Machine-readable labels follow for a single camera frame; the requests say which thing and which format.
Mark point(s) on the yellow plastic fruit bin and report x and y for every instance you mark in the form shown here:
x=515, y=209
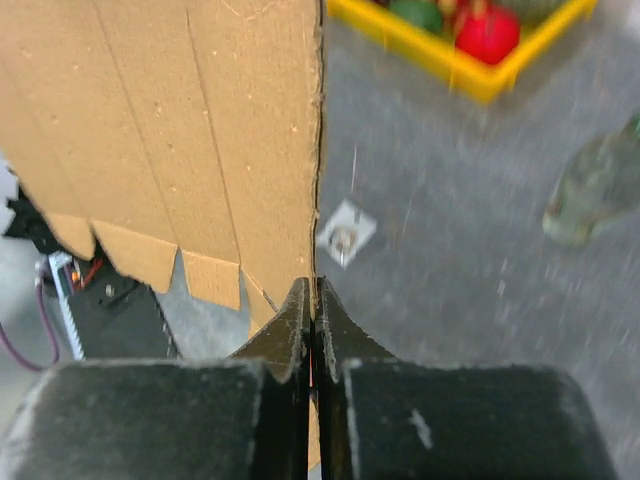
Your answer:
x=480, y=65

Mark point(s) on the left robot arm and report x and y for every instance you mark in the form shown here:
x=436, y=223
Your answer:
x=27, y=223

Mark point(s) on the red tomato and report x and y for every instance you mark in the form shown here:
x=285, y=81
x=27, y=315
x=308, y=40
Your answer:
x=486, y=32

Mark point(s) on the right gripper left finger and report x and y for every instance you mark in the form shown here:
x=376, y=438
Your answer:
x=243, y=417

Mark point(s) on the brown cardboard box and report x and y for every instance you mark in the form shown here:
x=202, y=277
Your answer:
x=175, y=130

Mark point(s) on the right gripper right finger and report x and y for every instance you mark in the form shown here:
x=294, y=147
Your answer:
x=385, y=418

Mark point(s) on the clear glass bottle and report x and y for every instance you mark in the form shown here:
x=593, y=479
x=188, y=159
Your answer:
x=599, y=184

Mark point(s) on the green avocado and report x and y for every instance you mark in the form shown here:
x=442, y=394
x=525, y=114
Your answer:
x=421, y=14

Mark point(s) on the slotted cable duct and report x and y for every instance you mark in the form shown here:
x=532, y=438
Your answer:
x=60, y=264

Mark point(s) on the small white packet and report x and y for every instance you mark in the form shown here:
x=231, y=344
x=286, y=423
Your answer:
x=346, y=233

